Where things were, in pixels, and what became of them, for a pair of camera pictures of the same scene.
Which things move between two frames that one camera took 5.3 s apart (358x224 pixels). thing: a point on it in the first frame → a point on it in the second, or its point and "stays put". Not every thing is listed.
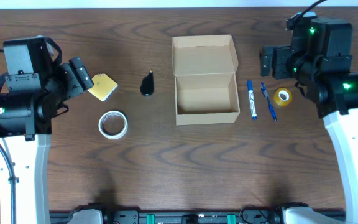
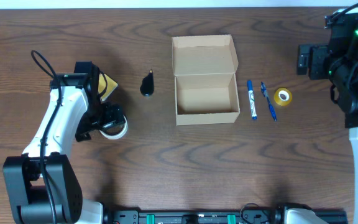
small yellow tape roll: x=283 y=96 stays put
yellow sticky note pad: x=103 y=86 stays put
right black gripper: x=278 y=62 → x=304 y=59
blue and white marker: x=254 y=116 stays put
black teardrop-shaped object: x=147 y=86 stays put
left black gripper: x=80 y=73 → x=103 y=123
